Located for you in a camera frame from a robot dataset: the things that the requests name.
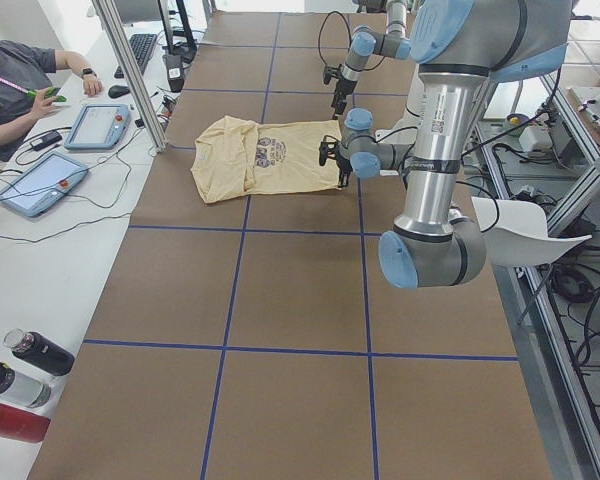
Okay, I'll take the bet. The light blue teach pendant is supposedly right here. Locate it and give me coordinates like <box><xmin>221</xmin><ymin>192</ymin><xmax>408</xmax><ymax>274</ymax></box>
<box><xmin>64</xmin><ymin>104</ymin><xmax>130</xmax><ymax>150</ymax></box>
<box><xmin>0</xmin><ymin>152</ymin><xmax>89</xmax><ymax>218</ymax></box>

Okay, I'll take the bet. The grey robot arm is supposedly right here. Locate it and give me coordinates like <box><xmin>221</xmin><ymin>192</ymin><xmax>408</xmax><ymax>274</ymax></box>
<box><xmin>319</xmin><ymin>1</ymin><xmax>416</xmax><ymax>120</ymax></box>
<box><xmin>320</xmin><ymin>1</ymin><xmax>572</xmax><ymax>289</ymax></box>

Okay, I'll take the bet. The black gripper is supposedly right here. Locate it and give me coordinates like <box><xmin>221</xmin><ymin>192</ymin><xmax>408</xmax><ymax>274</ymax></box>
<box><xmin>335</xmin><ymin>150</ymin><xmax>352</xmax><ymax>188</ymax></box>
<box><xmin>331</xmin><ymin>78</ymin><xmax>355</xmax><ymax>119</ymax></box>

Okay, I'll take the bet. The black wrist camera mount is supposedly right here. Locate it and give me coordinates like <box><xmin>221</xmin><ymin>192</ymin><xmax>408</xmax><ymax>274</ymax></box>
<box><xmin>322</xmin><ymin>65</ymin><xmax>341</xmax><ymax>85</ymax></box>
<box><xmin>318</xmin><ymin>135</ymin><xmax>339</xmax><ymax>166</ymax></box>

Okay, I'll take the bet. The aluminium frame post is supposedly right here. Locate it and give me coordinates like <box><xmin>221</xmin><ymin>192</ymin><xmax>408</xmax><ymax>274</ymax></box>
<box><xmin>92</xmin><ymin>0</ymin><xmax>167</xmax><ymax>153</ymax></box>

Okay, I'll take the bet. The red water bottle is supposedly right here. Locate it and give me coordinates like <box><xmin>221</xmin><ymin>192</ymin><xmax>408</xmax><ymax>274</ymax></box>
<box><xmin>0</xmin><ymin>403</ymin><xmax>50</xmax><ymax>443</ymax></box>

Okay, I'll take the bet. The black steel-capped water bottle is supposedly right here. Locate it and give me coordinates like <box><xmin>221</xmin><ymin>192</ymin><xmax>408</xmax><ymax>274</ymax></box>
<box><xmin>3</xmin><ymin>328</ymin><xmax>75</xmax><ymax>377</ymax></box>

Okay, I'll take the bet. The black keyboard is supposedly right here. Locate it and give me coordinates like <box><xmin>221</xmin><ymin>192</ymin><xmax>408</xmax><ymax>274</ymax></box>
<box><xmin>129</xmin><ymin>33</ymin><xmax>158</xmax><ymax>74</ymax></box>

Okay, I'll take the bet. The black computer mouse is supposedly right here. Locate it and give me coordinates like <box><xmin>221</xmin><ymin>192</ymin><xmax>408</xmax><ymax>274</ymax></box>
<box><xmin>107</xmin><ymin>85</ymin><xmax>130</xmax><ymax>99</ymax></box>

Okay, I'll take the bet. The green phone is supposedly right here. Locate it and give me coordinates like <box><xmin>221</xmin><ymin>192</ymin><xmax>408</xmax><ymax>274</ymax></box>
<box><xmin>27</xmin><ymin>86</ymin><xmax>67</xmax><ymax>103</ymax></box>

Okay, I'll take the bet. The white plastic chair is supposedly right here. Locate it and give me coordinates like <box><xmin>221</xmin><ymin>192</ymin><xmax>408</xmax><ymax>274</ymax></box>
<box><xmin>471</xmin><ymin>196</ymin><xmax>592</xmax><ymax>267</ymax></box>

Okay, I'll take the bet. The beige long-sleeve printed shirt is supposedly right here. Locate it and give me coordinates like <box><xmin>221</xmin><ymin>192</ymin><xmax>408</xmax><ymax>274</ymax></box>
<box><xmin>191</xmin><ymin>115</ymin><xmax>341</xmax><ymax>204</ymax></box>

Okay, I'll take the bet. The seated person grey shirt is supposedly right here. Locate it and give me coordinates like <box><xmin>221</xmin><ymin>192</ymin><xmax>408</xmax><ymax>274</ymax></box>
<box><xmin>0</xmin><ymin>40</ymin><xmax>103</xmax><ymax>162</ymax></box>

